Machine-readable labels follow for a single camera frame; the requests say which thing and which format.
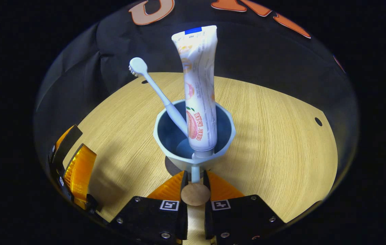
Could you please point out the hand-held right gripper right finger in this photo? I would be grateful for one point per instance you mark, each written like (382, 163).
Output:
(207, 221)

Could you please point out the brown round coaster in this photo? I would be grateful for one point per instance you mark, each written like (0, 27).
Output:
(171, 166)

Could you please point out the black backdrop cloth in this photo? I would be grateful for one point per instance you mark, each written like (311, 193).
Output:
(264, 54)

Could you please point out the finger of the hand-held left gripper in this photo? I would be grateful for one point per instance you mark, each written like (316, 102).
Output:
(68, 143)
(80, 170)

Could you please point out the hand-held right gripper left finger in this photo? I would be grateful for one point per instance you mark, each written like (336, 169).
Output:
(184, 217)

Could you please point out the white toothpaste tube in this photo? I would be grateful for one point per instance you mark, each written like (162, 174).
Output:
(199, 85)

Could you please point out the white toothbrush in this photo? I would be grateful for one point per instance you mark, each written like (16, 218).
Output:
(172, 110)

